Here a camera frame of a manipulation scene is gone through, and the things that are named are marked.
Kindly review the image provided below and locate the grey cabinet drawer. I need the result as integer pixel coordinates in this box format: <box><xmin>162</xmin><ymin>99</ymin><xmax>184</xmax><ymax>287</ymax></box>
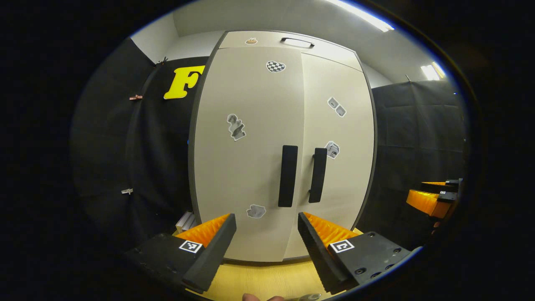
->
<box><xmin>218</xmin><ymin>31</ymin><xmax>363</xmax><ymax>71</ymax></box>

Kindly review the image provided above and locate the grey wooden cabinet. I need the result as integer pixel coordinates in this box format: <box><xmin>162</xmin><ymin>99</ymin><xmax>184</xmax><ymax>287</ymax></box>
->
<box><xmin>187</xmin><ymin>30</ymin><xmax>379</xmax><ymax>266</ymax></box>

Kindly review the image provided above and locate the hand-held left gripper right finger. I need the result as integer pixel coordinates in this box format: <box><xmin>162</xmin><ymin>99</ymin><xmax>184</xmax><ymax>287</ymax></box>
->
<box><xmin>298</xmin><ymin>212</ymin><xmax>414</xmax><ymax>294</ymax></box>

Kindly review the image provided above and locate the small ceiling light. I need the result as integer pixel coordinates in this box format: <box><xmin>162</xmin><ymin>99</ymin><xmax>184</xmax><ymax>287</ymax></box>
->
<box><xmin>420</xmin><ymin>61</ymin><xmax>447</xmax><ymax>81</ymax></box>

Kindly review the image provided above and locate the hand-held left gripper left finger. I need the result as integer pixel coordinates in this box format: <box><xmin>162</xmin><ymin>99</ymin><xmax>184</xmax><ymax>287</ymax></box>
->
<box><xmin>125</xmin><ymin>213</ymin><xmax>237</xmax><ymax>294</ymax></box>

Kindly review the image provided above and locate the grey cabinet door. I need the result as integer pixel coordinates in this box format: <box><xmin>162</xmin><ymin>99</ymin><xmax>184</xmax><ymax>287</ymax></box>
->
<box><xmin>193</xmin><ymin>46</ymin><xmax>305</xmax><ymax>263</ymax></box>
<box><xmin>284</xmin><ymin>52</ymin><xmax>375</xmax><ymax>260</ymax></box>

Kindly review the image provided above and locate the black backdrop cloth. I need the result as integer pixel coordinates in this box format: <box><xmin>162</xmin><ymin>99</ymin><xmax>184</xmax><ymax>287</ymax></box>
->
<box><xmin>70</xmin><ymin>38</ymin><xmax>207</xmax><ymax>251</ymax></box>
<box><xmin>357</xmin><ymin>80</ymin><xmax>468</xmax><ymax>249</ymax></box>

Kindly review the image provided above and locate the long ceiling light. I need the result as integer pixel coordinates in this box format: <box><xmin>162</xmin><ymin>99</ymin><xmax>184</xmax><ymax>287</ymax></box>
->
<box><xmin>324</xmin><ymin>0</ymin><xmax>395</xmax><ymax>33</ymax></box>

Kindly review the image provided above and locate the black drawer handle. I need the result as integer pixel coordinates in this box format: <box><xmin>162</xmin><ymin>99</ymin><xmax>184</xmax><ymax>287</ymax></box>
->
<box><xmin>280</xmin><ymin>37</ymin><xmax>315</xmax><ymax>48</ymax></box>

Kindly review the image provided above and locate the black door handle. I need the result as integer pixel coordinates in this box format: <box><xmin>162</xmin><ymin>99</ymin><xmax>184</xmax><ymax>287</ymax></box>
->
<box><xmin>278</xmin><ymin>145</ymin><xmax>299</xmax><ymax>208</ymax></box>
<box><xmin>308</xmin><ymin>148</ymin><xmax>328</xmax><ymax>204</ymax></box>

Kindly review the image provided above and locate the white flat panel stack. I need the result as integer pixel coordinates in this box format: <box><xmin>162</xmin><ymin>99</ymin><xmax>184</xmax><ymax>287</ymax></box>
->
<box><xmin>176</xmin><ymin>211</ymin><xmax>197</xmax><ymax>234</ymax></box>

